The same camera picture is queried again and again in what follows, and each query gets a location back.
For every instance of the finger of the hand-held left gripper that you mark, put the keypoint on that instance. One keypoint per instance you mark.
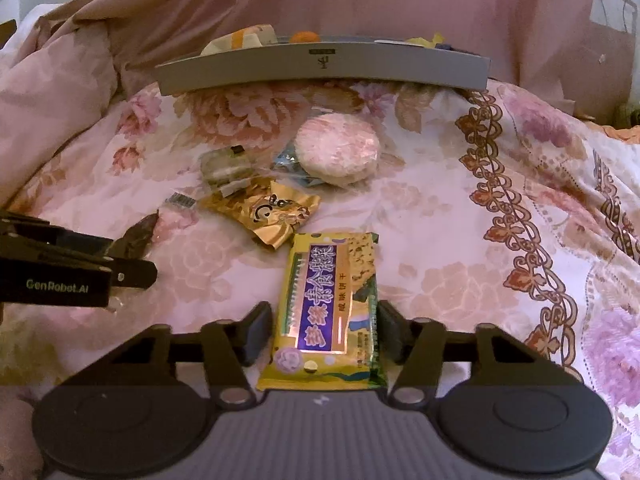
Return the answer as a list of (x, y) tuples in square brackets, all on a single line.
[(135, 274)]

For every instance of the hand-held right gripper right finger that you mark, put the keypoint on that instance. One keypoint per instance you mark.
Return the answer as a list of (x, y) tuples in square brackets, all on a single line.
[(387, 332)]

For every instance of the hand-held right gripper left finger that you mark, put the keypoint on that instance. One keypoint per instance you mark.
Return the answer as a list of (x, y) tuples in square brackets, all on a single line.
[(257, 332)]

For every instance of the dark snack packet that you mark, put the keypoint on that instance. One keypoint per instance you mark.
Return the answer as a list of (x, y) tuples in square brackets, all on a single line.
[(137, 237)]

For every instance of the yellow cracker packet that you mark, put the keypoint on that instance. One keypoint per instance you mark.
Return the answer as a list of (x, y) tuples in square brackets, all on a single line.
[(325, 310)]

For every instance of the light blue snack packet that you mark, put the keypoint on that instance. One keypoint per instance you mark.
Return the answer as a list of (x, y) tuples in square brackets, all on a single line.
[(286, 164)]

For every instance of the round rice cracker packet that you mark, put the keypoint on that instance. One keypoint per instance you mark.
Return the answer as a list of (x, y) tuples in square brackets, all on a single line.
[(337, 147)]

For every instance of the cream orange bread packet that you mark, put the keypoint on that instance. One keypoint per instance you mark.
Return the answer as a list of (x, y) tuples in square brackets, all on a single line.
[(245, 40)]

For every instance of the grey tray with blue-yellow lining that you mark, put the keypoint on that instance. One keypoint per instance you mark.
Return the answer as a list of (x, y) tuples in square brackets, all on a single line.
[(320, 67)]

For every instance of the floral bed sheet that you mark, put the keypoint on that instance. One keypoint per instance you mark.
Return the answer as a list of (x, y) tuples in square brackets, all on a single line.
[(450, 220)]

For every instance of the clear snack packet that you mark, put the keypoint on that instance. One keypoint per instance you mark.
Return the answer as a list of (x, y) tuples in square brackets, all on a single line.
[(227, 167)]

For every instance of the pink duvet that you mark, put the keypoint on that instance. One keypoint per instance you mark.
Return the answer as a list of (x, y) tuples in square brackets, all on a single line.
[(55, 75)]

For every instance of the orange round snack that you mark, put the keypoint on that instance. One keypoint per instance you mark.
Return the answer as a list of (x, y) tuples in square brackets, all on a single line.
[(305, 37)]

